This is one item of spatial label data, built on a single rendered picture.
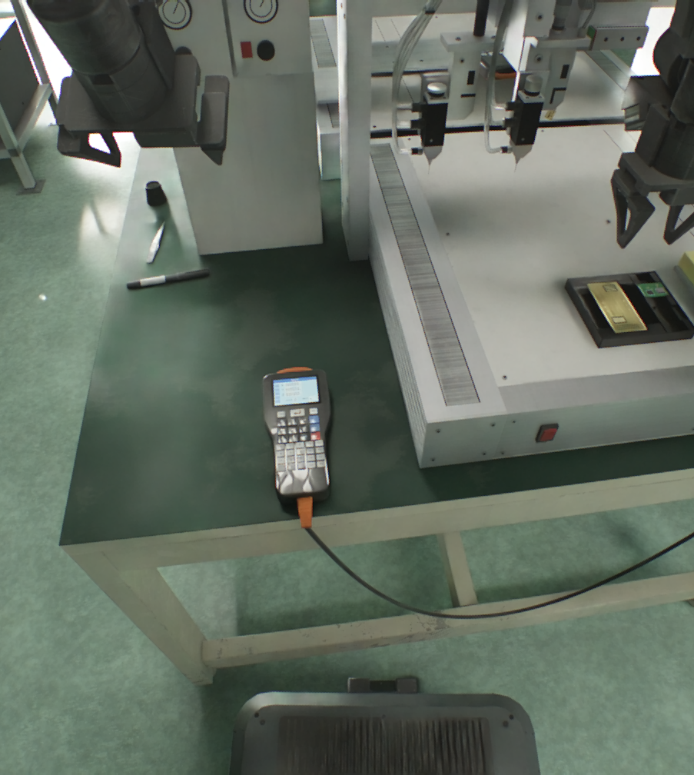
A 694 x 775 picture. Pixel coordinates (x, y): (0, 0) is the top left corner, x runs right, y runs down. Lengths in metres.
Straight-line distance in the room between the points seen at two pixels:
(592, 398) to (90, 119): 0.58
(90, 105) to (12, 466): 1.46
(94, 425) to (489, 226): 0.64
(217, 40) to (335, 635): 1.07
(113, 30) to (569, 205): 0.75
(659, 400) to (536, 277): 0.23
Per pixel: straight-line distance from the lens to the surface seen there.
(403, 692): 1.16
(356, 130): 0.89
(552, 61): 0.79
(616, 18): 0.82
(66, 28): 0.44
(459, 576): 1.34
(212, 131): 0.51
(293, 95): 0.92
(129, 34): 0.46
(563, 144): 1.19
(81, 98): 0.54
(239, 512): 0.72
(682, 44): 0.65
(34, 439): 1.92
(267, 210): 1.01
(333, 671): 1.41
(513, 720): 1.16
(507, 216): 0.96
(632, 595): 1.43
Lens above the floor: 1.38
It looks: 51 degrees down
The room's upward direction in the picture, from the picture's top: 1 degrees counter-clockwise
